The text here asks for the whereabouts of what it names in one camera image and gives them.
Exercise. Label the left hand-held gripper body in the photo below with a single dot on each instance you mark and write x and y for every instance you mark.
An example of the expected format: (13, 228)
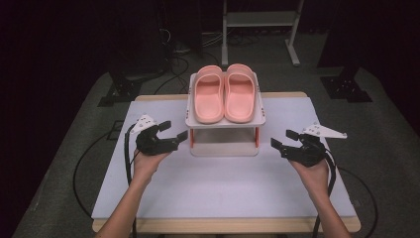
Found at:
(152, 145)

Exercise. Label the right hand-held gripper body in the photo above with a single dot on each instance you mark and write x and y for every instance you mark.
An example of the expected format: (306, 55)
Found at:
(308, 153)

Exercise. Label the white shoe rack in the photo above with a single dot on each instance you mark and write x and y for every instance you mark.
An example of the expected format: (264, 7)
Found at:
(224, 140)

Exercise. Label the pink slipper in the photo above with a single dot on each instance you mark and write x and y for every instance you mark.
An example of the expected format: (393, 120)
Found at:
(240, 97)
(208, 99)

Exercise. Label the person's left hand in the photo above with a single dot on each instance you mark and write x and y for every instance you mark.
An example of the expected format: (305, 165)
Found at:
(147, 167)

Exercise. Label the person's right hand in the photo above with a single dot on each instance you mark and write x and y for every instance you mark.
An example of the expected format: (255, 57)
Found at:
(313, 178)

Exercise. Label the black stand base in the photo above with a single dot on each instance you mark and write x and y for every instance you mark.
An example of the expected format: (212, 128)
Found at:
(345, 89)
(125, 91)

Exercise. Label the white table mat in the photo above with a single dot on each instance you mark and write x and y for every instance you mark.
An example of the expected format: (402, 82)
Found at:
(218, 185)

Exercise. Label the wooden table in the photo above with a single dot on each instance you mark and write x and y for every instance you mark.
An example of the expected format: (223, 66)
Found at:
(211, 225)

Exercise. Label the white metal stand frame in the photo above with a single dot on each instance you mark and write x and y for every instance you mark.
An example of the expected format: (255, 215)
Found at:
(261, 19)

